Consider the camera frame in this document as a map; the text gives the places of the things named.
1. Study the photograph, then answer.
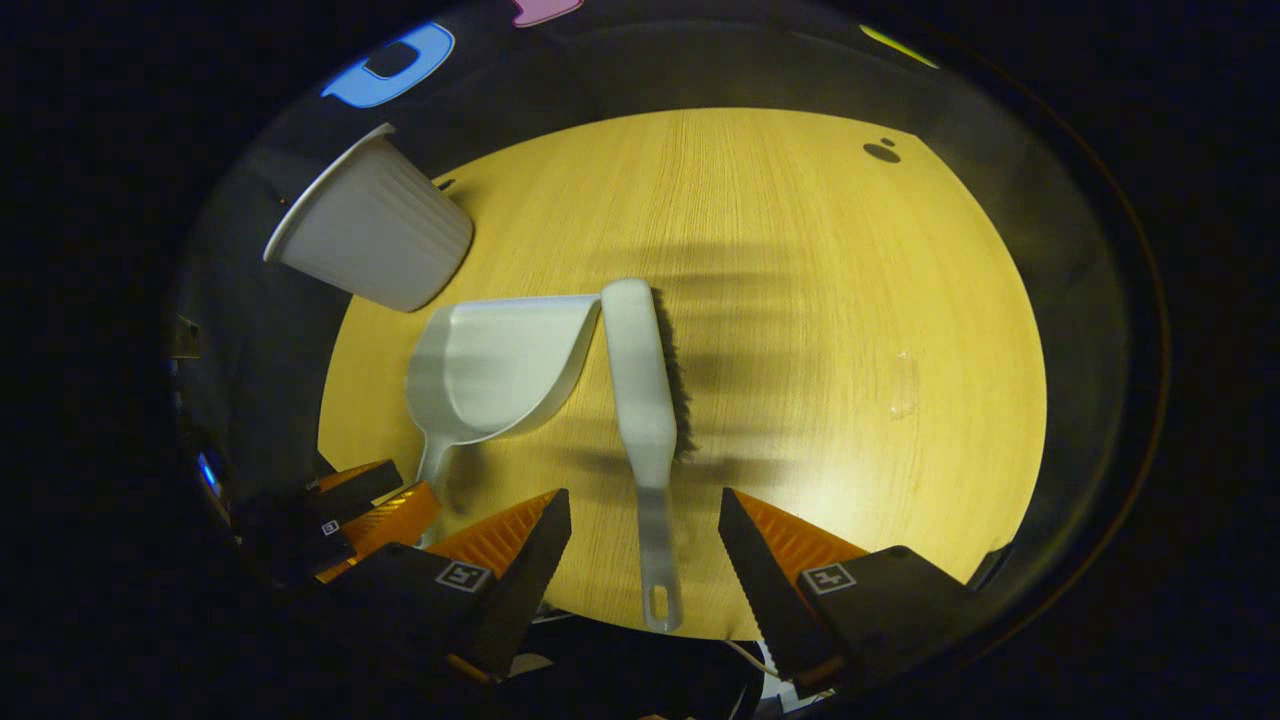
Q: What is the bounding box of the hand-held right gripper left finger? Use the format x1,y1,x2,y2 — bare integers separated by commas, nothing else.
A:
330,488,573,683

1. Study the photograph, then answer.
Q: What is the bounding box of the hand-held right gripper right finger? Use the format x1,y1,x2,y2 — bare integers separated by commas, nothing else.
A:
718,487,988,693

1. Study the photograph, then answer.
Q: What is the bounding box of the grey dustpan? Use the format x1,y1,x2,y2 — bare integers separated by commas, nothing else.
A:
405,294,603,501

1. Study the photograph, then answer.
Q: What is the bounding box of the small grey broom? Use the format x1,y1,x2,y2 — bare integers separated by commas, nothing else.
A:
601,278,698,634

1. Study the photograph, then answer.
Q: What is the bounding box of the grey garbage bin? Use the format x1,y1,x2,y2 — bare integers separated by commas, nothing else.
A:
263,123,474,313

